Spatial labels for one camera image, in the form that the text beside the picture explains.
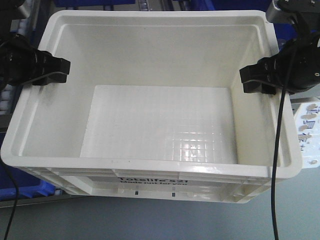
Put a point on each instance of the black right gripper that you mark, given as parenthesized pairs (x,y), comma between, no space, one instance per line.
(301,55)

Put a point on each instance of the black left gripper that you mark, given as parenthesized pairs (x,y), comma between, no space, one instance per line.
(19,60)

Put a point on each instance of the white plastic tote bin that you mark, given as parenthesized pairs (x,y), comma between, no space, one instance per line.
(153,107)

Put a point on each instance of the labelled white bin right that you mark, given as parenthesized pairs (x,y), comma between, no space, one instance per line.
(307,121)

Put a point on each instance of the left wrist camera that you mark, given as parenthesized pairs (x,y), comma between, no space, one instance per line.
(14,9)

